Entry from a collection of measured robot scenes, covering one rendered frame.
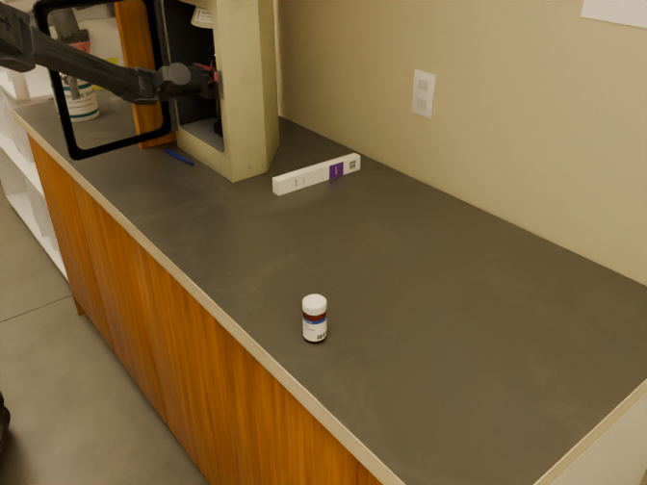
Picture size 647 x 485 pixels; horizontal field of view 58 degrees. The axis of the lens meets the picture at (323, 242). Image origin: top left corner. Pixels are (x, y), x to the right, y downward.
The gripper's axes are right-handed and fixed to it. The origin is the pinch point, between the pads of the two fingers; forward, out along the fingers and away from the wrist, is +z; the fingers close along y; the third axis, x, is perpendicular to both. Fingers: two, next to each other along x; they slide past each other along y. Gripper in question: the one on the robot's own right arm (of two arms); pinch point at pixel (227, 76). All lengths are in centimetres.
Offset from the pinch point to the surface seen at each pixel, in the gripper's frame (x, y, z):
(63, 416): 117, 31, -62
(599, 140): 1, -87, 35
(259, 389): 41, -67, -35
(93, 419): 117, 23, -54
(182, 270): 24, -44, -38
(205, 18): -16.3, -4.5, -6.8
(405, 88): 2.1, -33.6, 34.3
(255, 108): 4.8, -15.0, -0.8
